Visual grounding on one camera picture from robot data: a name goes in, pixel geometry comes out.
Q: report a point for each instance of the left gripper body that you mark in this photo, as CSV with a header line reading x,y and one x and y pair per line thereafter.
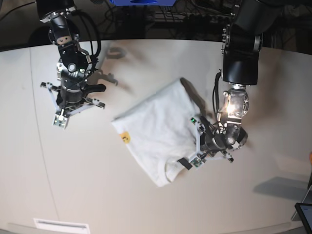
x,y
215,143

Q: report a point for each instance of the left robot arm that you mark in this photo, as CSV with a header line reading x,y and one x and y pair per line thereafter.
x,y
240,52

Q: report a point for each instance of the white paper label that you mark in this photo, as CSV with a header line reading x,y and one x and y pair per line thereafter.
x,y
62,227

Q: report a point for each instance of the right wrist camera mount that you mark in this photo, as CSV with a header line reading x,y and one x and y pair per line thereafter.
x,y
64,112

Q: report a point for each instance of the white printed T-shirt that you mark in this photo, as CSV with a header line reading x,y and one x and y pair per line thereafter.
x,y
158,131

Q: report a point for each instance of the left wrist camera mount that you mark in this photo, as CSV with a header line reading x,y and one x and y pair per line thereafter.
x,y
203,126

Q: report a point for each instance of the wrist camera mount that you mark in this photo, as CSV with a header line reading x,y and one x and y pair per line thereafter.
x,y
64,112
203,126

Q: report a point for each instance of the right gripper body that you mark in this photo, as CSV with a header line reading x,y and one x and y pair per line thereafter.
x,y
66,97

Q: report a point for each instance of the power strip with red light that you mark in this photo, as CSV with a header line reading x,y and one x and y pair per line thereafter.
x,y
175,17

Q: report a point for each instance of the blue robot base block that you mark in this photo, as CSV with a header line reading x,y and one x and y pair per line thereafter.
x,y
143,2

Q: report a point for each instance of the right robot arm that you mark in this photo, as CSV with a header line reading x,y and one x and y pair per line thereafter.
x,y
76,64

